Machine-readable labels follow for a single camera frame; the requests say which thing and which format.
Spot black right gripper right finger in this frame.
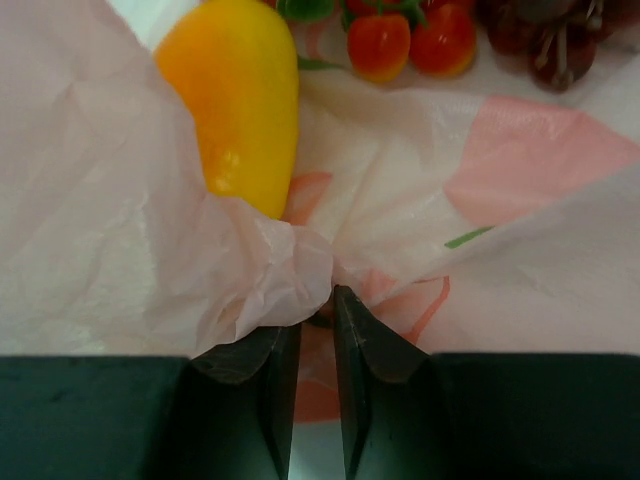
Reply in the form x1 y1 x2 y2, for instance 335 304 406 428
333 286 639 479

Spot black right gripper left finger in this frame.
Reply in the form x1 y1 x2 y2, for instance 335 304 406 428
1 326 301 479

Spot red fake cherry tomatoes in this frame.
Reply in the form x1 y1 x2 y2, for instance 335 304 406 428
340 1 477 83

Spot dark red fake grapes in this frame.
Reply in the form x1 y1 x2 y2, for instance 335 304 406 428
475 0 639 92

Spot yellow fake mango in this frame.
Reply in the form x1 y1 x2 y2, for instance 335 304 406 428
154 1 299 219

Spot pink plastic bag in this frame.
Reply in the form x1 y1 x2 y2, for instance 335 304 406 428
0 0 640 426

